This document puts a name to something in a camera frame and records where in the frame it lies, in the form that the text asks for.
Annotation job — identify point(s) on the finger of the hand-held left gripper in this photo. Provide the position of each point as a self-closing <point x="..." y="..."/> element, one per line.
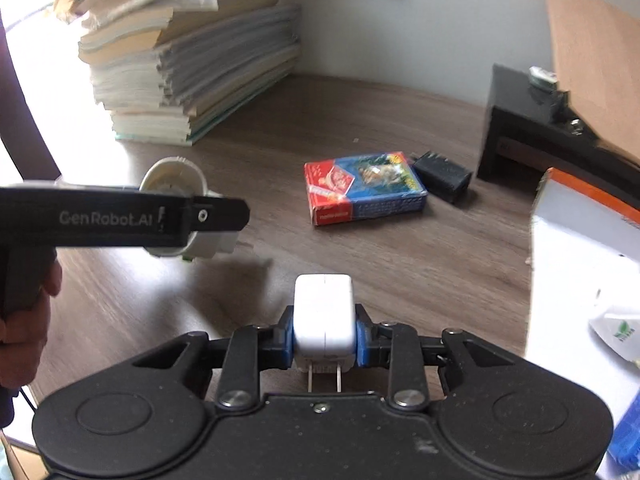
<point x="220" y="214"/>

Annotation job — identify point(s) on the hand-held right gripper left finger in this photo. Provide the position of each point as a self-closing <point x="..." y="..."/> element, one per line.
<point x="286" y="342"/>

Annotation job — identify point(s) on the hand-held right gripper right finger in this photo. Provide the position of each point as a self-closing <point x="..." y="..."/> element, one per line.
<point x="361" y="347"/>

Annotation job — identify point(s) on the white charger plug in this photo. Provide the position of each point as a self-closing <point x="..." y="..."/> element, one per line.
<point x="322" y="315"/>

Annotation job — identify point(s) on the white round container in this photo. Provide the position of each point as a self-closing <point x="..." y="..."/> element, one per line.
<point x="172" y="177"/>

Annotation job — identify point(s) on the white box with orange rim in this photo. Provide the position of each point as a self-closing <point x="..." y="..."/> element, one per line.
<point x="570" y="270"/>

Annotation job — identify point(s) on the green white carton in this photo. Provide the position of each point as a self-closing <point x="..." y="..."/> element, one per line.
<point x="620" y="332"/>

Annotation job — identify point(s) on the blue plastic floss box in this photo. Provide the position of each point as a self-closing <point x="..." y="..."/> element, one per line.
<point x="627" y="440"/>

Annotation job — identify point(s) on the person's left hand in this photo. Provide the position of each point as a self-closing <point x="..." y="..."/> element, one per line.
<point x="25" y="345"/>

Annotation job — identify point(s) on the playing card box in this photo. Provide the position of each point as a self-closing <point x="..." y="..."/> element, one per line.
<point x="365" y="187"/>

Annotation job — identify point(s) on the stack of books and papers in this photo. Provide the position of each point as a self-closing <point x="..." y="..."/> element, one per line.
<point x="190" y="65"/>

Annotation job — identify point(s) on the black power adapter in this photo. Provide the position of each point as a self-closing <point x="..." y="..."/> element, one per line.
<point x="445" y="177"/>

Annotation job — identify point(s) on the black desk riser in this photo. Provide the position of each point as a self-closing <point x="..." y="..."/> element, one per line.
<point x="520" y="125"/>

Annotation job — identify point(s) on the small white device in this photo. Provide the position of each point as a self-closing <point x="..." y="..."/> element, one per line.
<point x="542" y="76"/>

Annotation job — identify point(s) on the wooden book stand board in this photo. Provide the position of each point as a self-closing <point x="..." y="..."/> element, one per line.
<point x="600" y="60"/>

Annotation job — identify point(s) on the dark brown curved frame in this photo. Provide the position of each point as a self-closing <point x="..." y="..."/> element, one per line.
<point x="25" y="95"/>

